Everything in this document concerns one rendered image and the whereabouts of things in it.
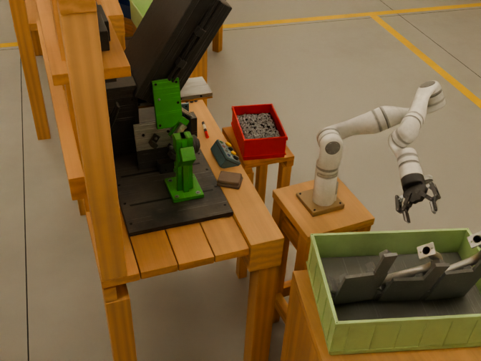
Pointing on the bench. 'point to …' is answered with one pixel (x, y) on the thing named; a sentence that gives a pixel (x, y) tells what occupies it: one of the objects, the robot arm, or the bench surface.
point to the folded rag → (230, 180)
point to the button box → (224, 155)
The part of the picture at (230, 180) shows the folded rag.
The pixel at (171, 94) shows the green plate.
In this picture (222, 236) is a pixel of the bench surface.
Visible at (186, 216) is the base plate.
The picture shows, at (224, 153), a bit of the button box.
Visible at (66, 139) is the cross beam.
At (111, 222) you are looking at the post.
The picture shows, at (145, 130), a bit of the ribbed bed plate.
